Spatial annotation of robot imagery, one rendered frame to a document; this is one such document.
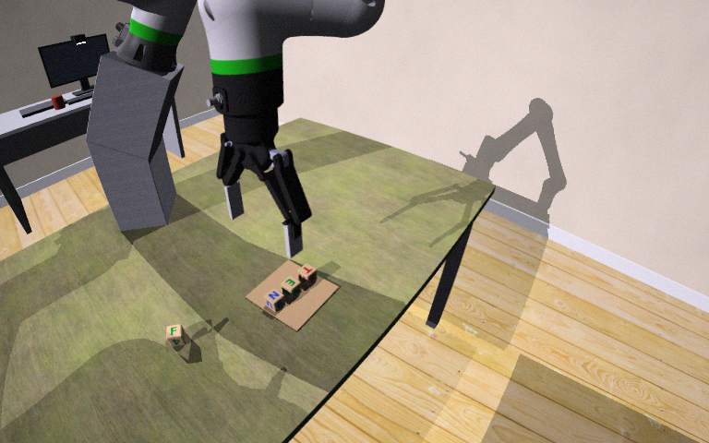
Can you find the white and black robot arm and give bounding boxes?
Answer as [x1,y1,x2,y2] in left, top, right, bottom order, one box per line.
[112,0,385,118]

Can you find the tan square mat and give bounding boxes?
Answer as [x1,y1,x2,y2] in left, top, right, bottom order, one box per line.
[246,260,339,331]

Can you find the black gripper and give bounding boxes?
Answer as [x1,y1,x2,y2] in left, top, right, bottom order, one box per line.
[216,108,312,258]

